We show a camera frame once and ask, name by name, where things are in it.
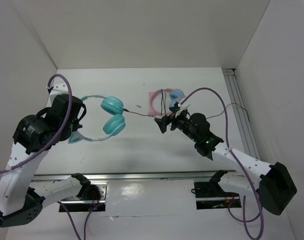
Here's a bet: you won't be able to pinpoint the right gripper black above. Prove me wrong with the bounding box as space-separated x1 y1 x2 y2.
154 106 199 142

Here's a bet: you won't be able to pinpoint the teal cat-ear headphones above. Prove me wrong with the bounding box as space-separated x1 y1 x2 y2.
67 94 126 144

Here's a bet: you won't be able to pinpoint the black headphone audio cable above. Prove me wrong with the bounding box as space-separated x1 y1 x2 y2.
124 102 250 120

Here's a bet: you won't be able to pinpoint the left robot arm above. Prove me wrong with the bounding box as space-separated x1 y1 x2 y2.
0 94 91 228

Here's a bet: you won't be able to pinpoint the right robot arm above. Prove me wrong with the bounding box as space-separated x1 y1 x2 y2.
154 110 297 216

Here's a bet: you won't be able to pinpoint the pink blue cat-ear headphones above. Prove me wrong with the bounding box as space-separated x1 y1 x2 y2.
148 88 185 117

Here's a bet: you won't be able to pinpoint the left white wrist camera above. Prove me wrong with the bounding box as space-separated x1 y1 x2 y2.
49 82 68 101

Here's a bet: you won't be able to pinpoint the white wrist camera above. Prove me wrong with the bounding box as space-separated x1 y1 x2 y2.
49 82 68 101
174 102 190 118

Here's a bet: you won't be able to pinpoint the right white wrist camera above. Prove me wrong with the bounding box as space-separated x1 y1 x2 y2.
174 102 190 118

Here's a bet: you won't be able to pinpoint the aluminium front rail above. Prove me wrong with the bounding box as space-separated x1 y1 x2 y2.
34 171 232 183

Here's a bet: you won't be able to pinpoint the aluminium side rail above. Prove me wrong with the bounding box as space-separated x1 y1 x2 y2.
222 68 261 160

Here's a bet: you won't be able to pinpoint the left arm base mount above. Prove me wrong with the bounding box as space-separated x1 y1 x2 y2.
61 181 108 213

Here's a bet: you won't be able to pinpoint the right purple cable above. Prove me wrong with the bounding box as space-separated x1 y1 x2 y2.
179 87 265 240

